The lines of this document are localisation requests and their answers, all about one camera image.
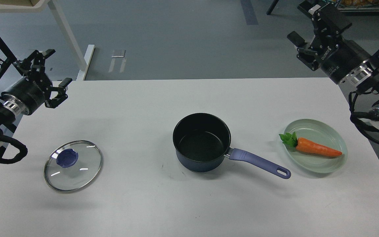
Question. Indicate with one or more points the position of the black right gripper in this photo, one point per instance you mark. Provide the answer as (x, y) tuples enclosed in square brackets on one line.
[(335, 60)]

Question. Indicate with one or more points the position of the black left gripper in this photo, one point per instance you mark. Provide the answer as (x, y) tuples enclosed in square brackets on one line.
[(35, 88)]

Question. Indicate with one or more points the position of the glass lid with blue knob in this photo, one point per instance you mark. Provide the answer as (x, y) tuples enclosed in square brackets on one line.
[(73, 166)]

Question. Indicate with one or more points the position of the blue saucepan with handle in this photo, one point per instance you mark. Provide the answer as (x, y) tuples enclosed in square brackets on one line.
[(202, 141)]

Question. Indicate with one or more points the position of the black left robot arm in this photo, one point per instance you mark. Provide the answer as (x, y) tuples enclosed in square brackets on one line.
[(11, 150)]

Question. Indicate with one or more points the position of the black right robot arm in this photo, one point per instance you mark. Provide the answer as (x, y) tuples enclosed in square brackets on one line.
[(364, 100)]

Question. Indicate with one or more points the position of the black chair leg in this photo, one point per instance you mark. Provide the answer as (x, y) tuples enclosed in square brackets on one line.
[(272, 7)]

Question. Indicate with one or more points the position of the metal cart with wheels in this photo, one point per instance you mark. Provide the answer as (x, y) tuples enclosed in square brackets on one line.
[(358, 7)]

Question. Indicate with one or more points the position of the pale green plate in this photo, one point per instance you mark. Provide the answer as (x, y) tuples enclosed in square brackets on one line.
[(320, 133)]

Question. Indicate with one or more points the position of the orange toy carrot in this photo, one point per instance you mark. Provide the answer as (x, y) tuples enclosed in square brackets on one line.
[(305, 145)]

